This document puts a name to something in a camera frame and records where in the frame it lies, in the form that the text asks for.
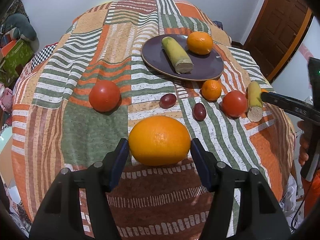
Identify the small mandarin near plate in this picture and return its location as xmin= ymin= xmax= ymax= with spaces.
xmin=201 ymin=80 xmax=222 ymax=101

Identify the sugarcane piece long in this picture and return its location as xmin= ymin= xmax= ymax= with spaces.
xmin=162 ymin=36 xmax=194 ymax=74

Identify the green storage box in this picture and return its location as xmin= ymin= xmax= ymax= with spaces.
xmin=1 ymin=39 xmax=34 ymax=87

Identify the dark grape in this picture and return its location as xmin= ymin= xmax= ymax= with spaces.
xmin=159 ymin=94 xmax=177 ymax=109
xmin=193 ymin=103 xmax=207 ymax=121

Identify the dark grape left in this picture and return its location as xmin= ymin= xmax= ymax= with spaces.
xmin=159 ymin=94 xmax=177 ymax=109

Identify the large orange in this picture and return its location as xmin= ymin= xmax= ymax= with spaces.
xmin=129 ymin=116 xmax=191 ymax=166
xmin=187 ymin=31 xmax=213 ymax=55

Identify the checkered patchwork quilt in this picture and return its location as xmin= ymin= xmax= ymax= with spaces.
xmin=17 ymin=43 xmax=57 ymax=82

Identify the sugarcane piece short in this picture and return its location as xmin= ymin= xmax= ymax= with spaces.
xmin=247 ymin=81 xmax=263 ymax=122

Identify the dark grape right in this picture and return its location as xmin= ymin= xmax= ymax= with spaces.
xmin=193 ymin=103 xmax=207 ymax=121

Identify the red tomato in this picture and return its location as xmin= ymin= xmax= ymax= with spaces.
xmin=221 ymin=90 xmax=247 ymax=118
xmin=88 ymin=80 xmax=120 ymax=112

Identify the pink rabbit toy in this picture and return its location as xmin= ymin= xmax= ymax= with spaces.
xmin=0 ymin=82 xmax=13 ymax=113

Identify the purple round plate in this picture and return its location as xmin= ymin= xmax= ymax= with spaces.
xmin=141 ymin=34 xmax=224 ymax=81

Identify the grey plush toy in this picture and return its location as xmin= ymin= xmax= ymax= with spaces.
xmin=1 ymin=13 xmax=40 ymax=52

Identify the striped patchwork blanket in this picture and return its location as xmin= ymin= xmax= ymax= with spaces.
xmin=11 ymin=0 xmax=296 ymax=240

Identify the person's right hand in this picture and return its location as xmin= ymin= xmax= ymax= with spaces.
xmin=297 ymin=121 xmax=312 ymax=166

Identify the brown wooden door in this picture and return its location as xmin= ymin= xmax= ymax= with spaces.
xmin=244 ymin=0 xmax=313 ymax=82

